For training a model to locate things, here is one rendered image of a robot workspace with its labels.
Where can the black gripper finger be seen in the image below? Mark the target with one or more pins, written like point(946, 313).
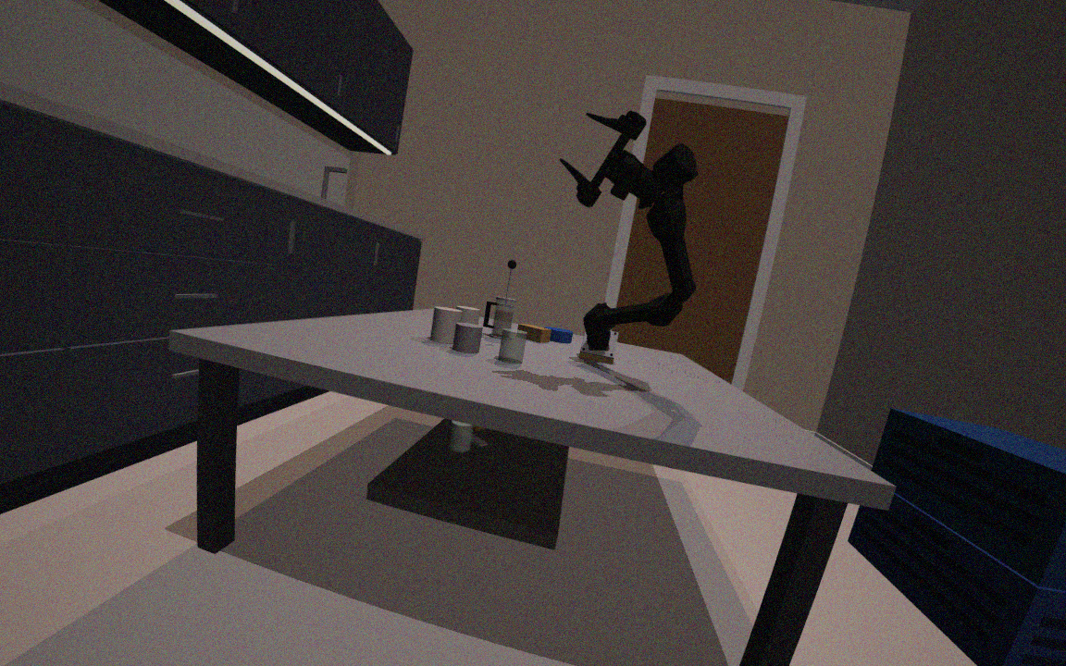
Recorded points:
point(582, 182)
point(619, 124)

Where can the blue short cylinder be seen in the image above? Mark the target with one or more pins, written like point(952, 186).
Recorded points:
point(561, 335)

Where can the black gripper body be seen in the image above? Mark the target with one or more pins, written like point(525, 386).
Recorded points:
point(614, 159)

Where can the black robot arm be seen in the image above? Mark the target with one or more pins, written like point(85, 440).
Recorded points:
point(667, 221)

